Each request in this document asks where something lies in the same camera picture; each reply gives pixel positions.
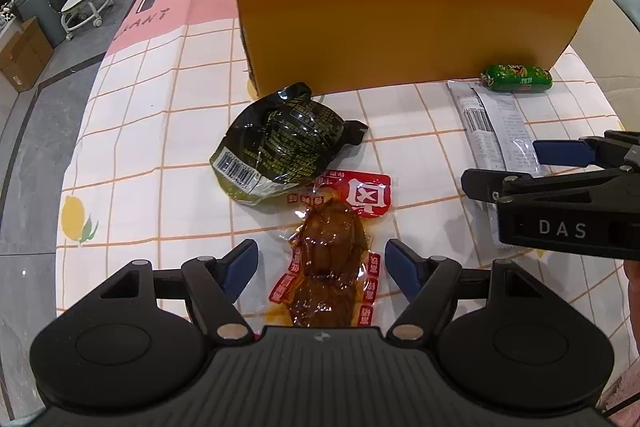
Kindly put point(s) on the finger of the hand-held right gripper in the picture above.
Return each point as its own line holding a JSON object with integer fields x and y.
{"x": 560, "y": 152}
{"x": 480, "y": 182}

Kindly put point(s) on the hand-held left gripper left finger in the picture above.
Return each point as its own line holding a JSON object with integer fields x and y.
{"x": 240, "y": 267}

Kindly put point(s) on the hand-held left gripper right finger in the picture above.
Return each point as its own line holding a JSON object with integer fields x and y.
{"x": 400, "y": 264}

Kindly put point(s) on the long white snack packet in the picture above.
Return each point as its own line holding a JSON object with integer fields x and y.
{"x": 492, "y": 122}

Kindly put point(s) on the red braised meat packet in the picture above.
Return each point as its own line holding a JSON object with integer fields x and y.
{"x": 325, "y": 247}

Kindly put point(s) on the black snack packet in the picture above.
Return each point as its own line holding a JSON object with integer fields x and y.
{"x": 285, "y": 142}

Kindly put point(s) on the orange cardboard box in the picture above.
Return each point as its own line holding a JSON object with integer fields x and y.
{"x": 400, "y": 17}

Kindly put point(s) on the green sausage stick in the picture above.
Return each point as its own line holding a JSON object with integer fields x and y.
{"x": 515, "y": 78}

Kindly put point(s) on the checked tablecloth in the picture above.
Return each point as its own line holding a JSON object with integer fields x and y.
{"x": 165, "y": 147}

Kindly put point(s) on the light blue cushion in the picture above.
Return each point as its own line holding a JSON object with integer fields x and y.
{"x": 627, "y": 2}

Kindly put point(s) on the brown cardboard box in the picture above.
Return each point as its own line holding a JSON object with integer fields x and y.
{"x": 25, "y": 57}

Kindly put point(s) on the grey planter bin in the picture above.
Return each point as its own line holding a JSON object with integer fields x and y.
{"x": 35, "y": 7}

